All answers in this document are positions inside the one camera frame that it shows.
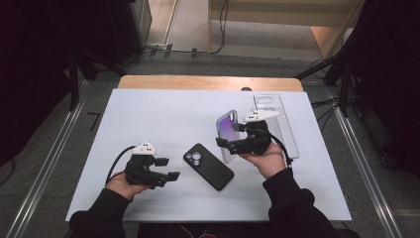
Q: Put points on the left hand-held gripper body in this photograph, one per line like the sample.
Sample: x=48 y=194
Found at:
x=142 y=170

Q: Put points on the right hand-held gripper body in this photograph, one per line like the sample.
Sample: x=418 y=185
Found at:
x=254 y=139

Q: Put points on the iridescent clear phone case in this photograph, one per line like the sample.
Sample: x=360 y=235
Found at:
x=228 y=129

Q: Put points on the black phone case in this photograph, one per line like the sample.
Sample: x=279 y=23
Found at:
x=211 y=168

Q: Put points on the clear plastic rack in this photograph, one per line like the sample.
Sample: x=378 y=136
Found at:
x=284 y=132

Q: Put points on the person's left hand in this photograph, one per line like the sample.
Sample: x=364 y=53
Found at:
x=125 y=188

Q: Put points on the person's right hand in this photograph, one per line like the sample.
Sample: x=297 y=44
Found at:
x=267 y=163

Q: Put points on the black table grommet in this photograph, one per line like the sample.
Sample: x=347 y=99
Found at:
x=246 y=89

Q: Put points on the white table board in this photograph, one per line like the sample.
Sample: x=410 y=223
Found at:
x=148 y=115

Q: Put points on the wooden table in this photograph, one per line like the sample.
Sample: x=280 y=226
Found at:
x=198 y=82

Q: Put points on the person's dark lap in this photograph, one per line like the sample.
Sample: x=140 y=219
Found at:
x=231 y=231

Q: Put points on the black metal stand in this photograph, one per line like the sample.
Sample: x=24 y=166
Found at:
x=343 y=66
x=73 y=82

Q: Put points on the light wooden furniture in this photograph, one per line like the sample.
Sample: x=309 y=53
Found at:
x=284 y=13

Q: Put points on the dark cabinet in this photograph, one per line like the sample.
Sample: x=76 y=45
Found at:
x=128 y=29

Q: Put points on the black curtain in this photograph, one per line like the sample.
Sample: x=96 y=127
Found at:
x=29 y=72
x=393 y=82

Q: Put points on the metal floor rail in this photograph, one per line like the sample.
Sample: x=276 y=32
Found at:
x=49 y=165
x=363 y=172

